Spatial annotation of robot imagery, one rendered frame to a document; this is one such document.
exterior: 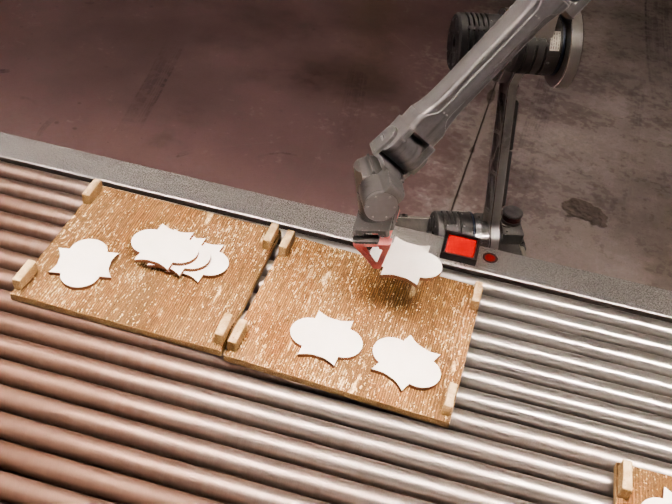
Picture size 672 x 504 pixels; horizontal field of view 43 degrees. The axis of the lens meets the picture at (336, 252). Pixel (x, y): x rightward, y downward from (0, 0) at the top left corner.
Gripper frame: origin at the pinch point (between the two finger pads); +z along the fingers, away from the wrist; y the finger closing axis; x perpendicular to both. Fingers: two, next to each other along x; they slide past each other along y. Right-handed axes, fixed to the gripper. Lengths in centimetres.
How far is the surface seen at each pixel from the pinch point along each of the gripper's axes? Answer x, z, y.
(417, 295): -5.9, 12.6, 3.0
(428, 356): -10.0, 13.0, -12.8
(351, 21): 73, 84, 294
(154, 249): 43.6, -1.1, -3.0
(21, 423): 51, 3, -44
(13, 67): 205, 56, 191
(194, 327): 31.4, 4.7, -17.6
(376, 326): 0.3, 11.5, -7.5
